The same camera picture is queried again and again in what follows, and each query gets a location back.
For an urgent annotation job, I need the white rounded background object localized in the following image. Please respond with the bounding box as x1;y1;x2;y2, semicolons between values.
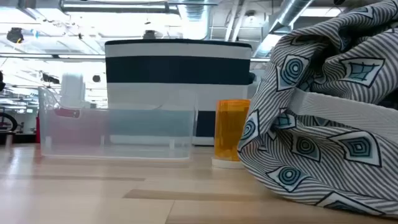
60;73;86;109

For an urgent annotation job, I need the clear plastic bin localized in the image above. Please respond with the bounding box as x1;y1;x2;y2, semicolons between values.
38;86;200;161

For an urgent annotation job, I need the orange pill bottle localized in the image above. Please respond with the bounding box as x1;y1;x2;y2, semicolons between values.
211;99;251;170

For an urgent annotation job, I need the navy white striped fabric basket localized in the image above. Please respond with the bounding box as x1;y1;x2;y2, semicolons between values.
104;39;256;146

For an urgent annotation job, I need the silver ventilation duct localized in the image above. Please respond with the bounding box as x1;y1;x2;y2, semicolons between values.
269;0;315;34

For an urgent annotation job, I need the grey patterned cloth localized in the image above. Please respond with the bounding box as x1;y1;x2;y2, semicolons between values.
237;0;398;218

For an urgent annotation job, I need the black ceiling fixture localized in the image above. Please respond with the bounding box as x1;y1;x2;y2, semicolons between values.
6;27;25;44

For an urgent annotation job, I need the black bicycle wheel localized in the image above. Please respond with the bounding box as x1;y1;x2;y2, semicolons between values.
0;112;19;133

